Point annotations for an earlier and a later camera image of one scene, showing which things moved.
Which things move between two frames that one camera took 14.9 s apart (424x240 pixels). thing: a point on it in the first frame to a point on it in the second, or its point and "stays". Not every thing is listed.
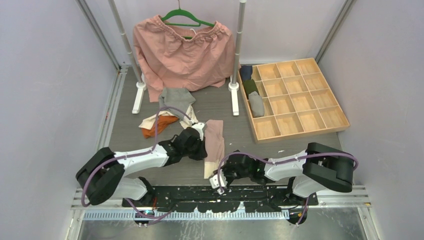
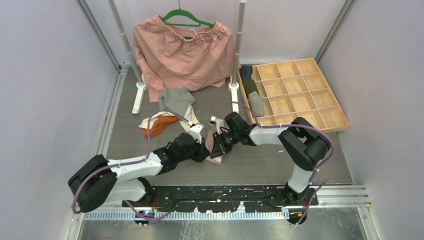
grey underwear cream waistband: [177, 102] stays
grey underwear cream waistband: [256, 104] stays
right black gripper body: [231, 172] to [226, 140]
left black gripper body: [195, 152] stays
